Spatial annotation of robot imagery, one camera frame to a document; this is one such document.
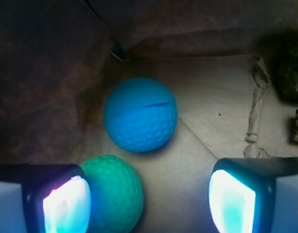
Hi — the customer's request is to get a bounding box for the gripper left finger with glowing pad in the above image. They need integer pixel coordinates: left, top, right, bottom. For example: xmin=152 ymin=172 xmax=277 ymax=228
xmin=0 ymin=164 xmax=91 ymax=233

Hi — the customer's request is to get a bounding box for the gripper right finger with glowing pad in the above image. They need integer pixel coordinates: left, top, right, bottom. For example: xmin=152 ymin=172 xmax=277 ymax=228
xmin=208 ymin=157 xmax=298 ymax=233

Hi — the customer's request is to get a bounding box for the green dimpled foam ball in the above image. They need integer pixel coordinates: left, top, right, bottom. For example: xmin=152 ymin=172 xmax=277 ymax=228
xmin=81 ymin=155 xmax=144 ymax=233

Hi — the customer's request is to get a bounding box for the blue dimpled foam ball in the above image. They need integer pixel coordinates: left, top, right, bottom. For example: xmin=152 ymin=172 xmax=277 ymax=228
xmin=104 ymin=78 xmax=178 ymax=152

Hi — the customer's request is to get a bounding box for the brown paper bag tray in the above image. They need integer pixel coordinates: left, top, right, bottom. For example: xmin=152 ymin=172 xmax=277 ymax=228
xmin=0 ymin=0 xmax=298 ymax=233

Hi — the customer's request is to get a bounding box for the dark brown rock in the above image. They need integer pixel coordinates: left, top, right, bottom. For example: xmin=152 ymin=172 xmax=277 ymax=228
xmin=274 ymin=31 xmax=298 ymax=103

